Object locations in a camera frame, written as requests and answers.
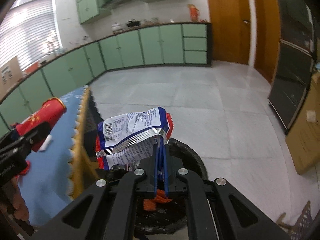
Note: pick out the red plastic bag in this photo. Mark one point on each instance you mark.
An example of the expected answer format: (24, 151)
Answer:
(27, 166)

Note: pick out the wicker chair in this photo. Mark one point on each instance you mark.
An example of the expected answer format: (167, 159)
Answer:
(303, 223)

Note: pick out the green wall cabinet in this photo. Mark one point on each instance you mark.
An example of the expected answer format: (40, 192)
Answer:
(87, 5)

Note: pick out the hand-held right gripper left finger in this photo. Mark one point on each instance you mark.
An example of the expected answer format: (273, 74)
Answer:
(155, 177)

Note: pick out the range hood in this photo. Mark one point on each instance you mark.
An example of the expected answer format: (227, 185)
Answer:
(120, 1)

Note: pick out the black glass cabinet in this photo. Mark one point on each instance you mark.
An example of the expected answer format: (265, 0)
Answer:
(292, 75)

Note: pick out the black wok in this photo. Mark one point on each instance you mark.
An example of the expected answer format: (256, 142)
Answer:
(133, 23)

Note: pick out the white lidded pot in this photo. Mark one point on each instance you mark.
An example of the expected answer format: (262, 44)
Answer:
(116, 27)

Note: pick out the brown wooden door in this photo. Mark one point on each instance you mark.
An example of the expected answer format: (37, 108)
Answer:
(225, 22)
(265, 30)

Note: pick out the brown cardboard board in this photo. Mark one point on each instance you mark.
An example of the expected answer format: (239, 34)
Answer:
(8, 76)

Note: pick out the red thermos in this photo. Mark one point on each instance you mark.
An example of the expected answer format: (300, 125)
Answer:
(193, 13)

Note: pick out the blue white snack packet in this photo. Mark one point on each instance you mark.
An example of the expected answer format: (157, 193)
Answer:
(135, 127)

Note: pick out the window blind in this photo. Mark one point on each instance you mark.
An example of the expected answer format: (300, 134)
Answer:
(30, 35)

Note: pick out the black trash bin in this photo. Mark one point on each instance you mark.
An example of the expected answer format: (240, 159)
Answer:
(193, 161)

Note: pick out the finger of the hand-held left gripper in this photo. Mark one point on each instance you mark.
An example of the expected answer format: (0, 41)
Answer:
(40, 132)

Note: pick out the steel faucet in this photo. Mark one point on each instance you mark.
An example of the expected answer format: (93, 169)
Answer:
(50, 47)

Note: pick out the wooden table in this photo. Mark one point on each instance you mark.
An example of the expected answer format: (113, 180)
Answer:
(82, 160)

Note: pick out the large cardboard box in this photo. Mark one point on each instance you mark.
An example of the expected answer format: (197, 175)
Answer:
(306, 135)

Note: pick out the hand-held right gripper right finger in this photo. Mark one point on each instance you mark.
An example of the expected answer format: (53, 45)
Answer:
(165, 180)

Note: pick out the person's left hand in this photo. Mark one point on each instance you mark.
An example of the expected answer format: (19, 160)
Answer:
(21, 208)

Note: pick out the orange snack wrapper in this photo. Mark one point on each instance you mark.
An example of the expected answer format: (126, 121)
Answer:
(156, 202)

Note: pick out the red paper cup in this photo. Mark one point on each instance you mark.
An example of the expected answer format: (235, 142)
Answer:
(45, 116)

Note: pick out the red plastic basin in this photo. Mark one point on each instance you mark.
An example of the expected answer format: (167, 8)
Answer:
(32, 67)

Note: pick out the blue printed tablecloth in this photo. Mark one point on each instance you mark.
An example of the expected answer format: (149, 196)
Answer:
(52, 180)

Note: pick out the blue white paper cup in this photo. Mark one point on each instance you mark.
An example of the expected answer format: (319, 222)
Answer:
(47, 143)

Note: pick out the green base cabinets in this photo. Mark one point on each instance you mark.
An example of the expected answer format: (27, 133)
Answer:
(150, 45)

